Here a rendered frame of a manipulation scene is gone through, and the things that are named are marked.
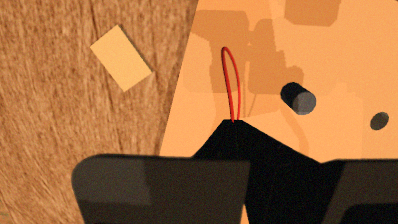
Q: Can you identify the tan rectangular block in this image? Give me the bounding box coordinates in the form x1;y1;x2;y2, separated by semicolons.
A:
90;25;153;92

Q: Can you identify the red rubber band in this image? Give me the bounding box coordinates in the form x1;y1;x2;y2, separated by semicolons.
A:
221;46;241;122

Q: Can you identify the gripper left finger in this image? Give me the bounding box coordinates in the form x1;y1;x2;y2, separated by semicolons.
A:
71;119;250;224

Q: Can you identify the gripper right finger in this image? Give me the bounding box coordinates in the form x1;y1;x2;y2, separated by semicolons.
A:
233;119;398;224

